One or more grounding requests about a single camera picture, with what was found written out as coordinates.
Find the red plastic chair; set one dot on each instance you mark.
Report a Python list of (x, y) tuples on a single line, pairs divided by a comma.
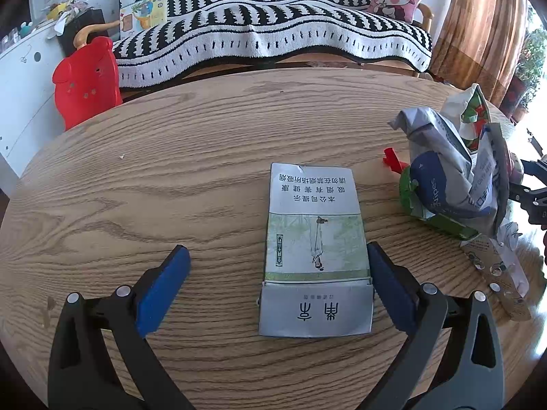
[(87, 81)]

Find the pink cartoon pillow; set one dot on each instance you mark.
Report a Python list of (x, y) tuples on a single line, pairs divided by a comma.
[(395, 5)]

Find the potted plant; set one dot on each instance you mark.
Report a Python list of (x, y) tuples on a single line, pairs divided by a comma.
[(530, 68)]

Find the pill blister pack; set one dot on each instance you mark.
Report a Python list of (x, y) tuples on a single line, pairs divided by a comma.
[(491, 273)]

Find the brown curtain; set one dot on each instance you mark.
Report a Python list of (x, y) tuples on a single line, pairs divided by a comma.
[(474, 30)]

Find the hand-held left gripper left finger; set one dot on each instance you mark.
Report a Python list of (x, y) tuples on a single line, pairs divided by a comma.
[(160, 294)]

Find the colourful picture book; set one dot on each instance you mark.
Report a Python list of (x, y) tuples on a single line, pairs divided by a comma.
[(143, 15)]

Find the small red clip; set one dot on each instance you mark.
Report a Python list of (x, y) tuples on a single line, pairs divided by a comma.
[(391, 159)]

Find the black white striped sofa blanket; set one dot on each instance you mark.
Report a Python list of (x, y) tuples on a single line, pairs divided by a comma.
[(273, 21)]

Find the white cabinet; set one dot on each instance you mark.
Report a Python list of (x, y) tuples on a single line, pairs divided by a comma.
[(25, 94)]

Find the silver green cigarette box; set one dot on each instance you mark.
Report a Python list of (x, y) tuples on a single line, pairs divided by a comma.
[(316, 247)]

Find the black box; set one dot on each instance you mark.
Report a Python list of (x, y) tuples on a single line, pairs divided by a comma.
[(92, 19)]

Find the white paper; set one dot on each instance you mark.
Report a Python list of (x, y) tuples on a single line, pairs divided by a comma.
[(61, 23), (510, 239)]

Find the white crumpled paper on cabinet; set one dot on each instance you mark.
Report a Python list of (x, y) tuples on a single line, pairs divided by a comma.
[(61, 23)]

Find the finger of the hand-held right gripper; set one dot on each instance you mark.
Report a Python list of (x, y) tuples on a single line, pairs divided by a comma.
[(536, 167), (527, 198)]

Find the teal figurine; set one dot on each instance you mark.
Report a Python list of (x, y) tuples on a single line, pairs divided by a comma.
[(25, 30)]

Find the wooden frame sofa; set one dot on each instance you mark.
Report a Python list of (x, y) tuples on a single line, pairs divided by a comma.
[(87, 32)]

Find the grey blue wipes bag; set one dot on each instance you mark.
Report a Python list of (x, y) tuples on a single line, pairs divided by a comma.
[(453, 171)]

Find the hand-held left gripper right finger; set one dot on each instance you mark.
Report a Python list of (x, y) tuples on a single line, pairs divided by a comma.
[(391, 294)]

